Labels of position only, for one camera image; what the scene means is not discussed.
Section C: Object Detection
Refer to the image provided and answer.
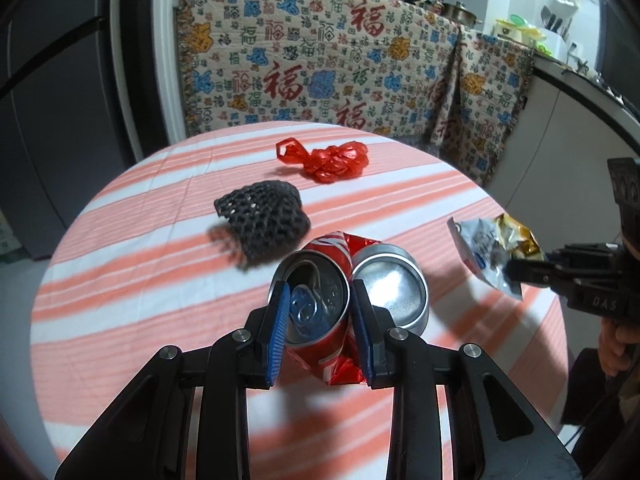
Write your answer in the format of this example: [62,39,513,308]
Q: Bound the yellow green bowls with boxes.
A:
[492,14,547,46]

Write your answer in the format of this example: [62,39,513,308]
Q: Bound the crushed red can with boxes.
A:
[270,230,431,387]

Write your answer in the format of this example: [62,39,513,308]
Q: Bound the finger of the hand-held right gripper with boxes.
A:
[542,241,622,267]
[502,257,576,292]

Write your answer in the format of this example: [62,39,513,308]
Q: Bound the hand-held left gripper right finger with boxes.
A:
[352,280,583,480]

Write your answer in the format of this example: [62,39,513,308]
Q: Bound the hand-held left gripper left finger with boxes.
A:
[52,280,293,480]

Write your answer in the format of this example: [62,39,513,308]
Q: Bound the steel pot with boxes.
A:
[436,1,485,28]

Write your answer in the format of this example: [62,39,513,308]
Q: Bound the red plastic bag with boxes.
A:
[276,137,370,184]

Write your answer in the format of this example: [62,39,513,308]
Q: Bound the striped tablecloth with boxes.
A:
[30,121,573,480]

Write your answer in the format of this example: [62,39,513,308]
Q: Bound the printed blanket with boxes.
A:
[172,0,536,186]

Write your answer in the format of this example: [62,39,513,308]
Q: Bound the person's right hand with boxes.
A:
[597,317,640,379]

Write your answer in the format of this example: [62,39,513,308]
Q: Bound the black foam net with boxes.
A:
[214,180,312,267]

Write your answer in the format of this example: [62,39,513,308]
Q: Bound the silver snack packet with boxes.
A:
[446,212,546,302]

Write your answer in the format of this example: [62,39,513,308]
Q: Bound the white utensil holder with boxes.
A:
[537,5,575,61]

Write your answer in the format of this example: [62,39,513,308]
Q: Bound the kitchen counter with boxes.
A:
[487,42,640,221]

